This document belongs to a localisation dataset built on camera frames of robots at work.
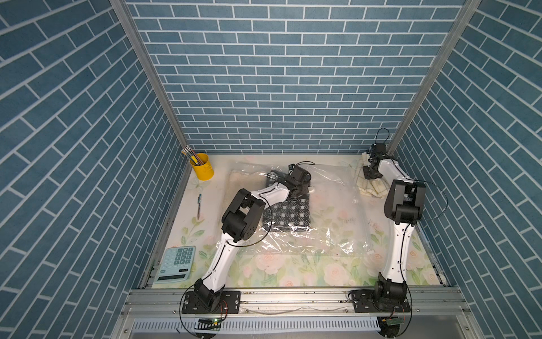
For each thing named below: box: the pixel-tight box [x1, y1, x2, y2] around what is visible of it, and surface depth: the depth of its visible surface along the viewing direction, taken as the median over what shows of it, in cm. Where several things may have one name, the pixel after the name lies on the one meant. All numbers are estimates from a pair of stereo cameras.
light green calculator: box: [153, 245, 197, 284], surface depth 82 cm
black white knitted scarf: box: [262, 194, 312, 232], surface depth 93 cm
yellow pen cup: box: [190, 152, 215, 181], surface depth 108 cm
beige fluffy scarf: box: [228, 169, 269, 200], surface depth 106 cm
